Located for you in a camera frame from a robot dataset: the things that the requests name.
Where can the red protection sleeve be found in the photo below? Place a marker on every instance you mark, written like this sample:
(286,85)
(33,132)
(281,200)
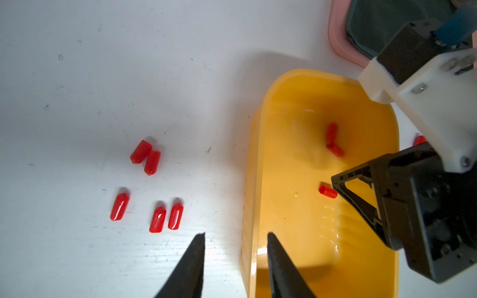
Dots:
(328,191)
(141,152)
(331,134)
(420,139)
(119,206)
(152,162)
(158,219)
(175,216)
(336,150)

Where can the dark green cloth napkin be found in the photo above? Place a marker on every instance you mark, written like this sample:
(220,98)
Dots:
(371,24)

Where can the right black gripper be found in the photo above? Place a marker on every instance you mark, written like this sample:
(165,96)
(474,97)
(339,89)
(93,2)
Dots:
(429,213)

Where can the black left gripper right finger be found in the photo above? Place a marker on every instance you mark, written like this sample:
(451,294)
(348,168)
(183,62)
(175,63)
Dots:
(285,279)

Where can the yellow plastic storage box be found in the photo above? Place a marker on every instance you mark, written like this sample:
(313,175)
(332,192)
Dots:
(333,248)

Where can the pink plastic tray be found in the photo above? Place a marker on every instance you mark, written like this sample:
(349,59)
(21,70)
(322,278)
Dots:
(337,34)

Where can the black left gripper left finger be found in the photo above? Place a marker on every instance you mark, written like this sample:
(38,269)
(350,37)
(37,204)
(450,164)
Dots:
(186,280)

